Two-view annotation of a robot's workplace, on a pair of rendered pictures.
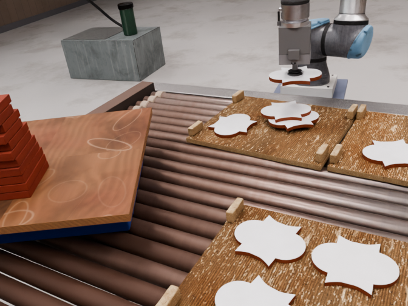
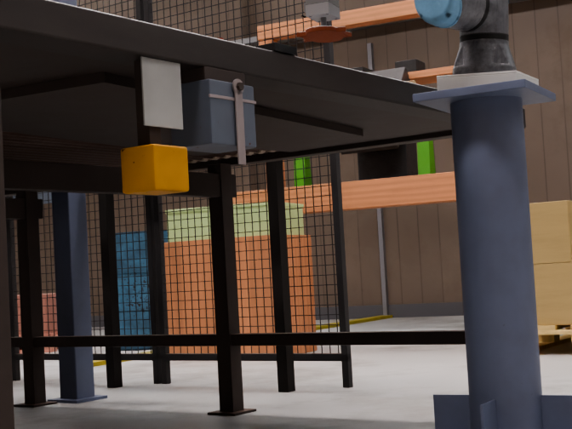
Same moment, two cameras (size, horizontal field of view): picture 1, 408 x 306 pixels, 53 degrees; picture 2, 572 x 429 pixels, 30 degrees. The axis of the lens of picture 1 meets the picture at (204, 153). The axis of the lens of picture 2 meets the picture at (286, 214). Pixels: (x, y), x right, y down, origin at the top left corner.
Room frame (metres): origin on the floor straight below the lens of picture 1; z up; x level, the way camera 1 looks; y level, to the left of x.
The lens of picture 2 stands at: (1.19, -3.01, 0.47)
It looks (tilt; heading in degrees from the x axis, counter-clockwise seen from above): 3 degrees up; 94
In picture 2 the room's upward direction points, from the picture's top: 3 degrees counter-clockwise
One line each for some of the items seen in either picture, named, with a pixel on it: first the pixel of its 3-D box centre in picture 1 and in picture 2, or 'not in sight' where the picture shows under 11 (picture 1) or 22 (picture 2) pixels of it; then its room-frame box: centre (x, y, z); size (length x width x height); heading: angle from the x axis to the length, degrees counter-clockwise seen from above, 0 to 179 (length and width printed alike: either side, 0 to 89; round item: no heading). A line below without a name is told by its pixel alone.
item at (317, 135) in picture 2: not in sight; (163, 124); (0.71, -0.35, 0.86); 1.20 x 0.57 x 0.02; 66
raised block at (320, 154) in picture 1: (322, 152); not in sight; (0.89, -0.30, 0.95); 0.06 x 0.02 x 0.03; 144
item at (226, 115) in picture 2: not in sight; (215, 119); (0.93, -1.01, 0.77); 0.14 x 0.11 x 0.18; 58
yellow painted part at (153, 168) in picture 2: not in sight; (152, 126); (0.84, -1.17, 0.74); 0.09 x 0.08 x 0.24; 58
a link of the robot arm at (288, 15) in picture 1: (294, 11); not in sight; (1.13, -0.29, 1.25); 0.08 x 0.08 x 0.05
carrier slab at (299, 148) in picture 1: (273, 126); not in sight; (1.11, -0.22, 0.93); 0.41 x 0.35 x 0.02; 54
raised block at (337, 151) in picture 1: (336, 153); not in sight; (0.88, -0.33, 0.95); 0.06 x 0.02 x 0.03; 146
